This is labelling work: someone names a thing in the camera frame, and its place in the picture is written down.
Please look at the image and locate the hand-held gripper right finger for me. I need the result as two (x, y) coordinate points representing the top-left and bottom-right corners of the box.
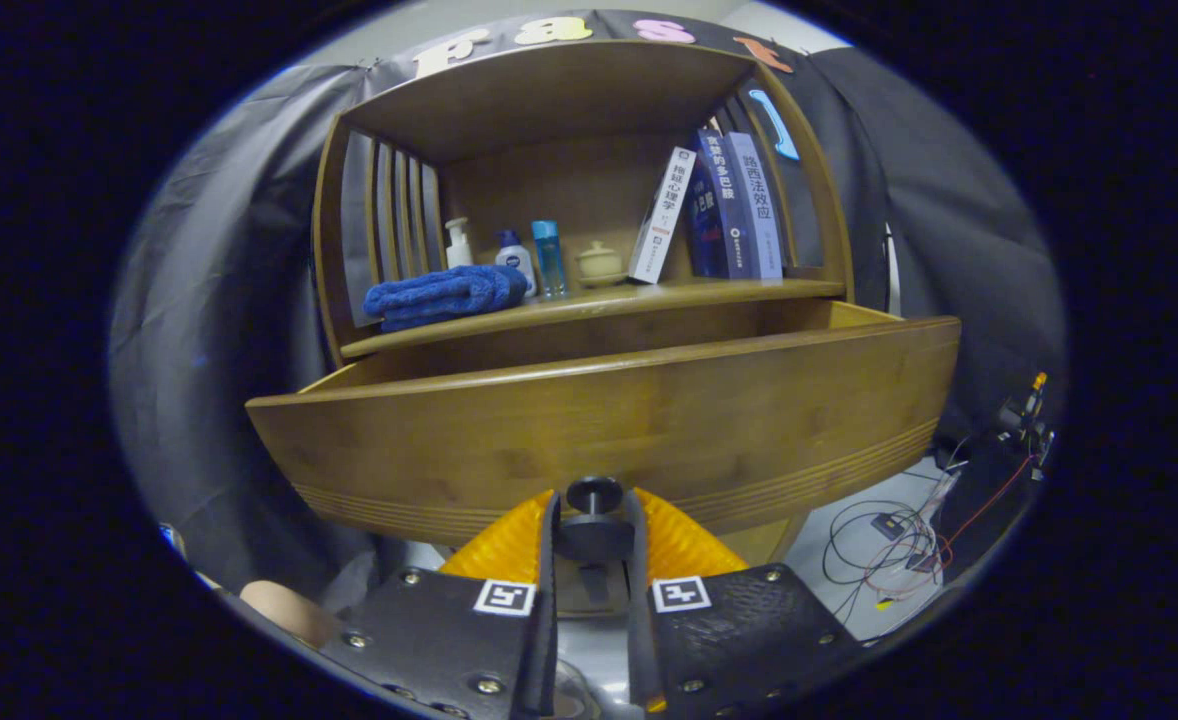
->
(624, 487), (865, 716)

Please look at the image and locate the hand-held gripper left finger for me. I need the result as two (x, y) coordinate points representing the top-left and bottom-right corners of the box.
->
(319, 488), (562, 720)

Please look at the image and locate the black drawer knob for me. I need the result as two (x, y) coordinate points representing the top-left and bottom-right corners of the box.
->
(552, 476), (642, 566)

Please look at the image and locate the wooden drawer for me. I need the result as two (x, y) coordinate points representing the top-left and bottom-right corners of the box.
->
(245, 298), (962, 549)

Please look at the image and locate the wooden countertop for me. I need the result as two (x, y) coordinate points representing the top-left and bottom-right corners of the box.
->
(341, 278), (847, 359)

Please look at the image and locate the wooden cabinet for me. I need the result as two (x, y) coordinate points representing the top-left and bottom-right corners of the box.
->
(311, 40), (855, 616)

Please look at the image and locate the cream lidded tea cup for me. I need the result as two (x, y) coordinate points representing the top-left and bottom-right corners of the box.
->
(575, 240), (627, 289)

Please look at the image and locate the blue folded towel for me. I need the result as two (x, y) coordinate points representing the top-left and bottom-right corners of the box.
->
(363, 264), (530, 333)

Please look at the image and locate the clear blue bottle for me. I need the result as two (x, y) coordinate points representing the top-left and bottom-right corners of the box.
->
(532, 220), (567, 298)

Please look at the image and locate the white bottle with blue cap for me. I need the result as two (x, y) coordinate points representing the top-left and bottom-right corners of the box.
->
(495, 230), (537, 298)

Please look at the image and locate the white book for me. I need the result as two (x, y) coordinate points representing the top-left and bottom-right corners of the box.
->
(627, 147), (698, 285)

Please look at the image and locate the dark blue book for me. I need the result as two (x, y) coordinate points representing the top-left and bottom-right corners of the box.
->
(687, 128), (760, 281)

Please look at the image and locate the pale grey-blue book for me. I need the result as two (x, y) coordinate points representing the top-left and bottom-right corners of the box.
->
(727, 132), (785, 281)

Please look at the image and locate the black device with orange tip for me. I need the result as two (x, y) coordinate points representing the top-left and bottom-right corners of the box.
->
(994, 372), (1055, 471)

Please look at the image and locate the black backdrop cloth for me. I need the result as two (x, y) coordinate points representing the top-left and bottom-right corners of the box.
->
(109, 10), (1065, 601)

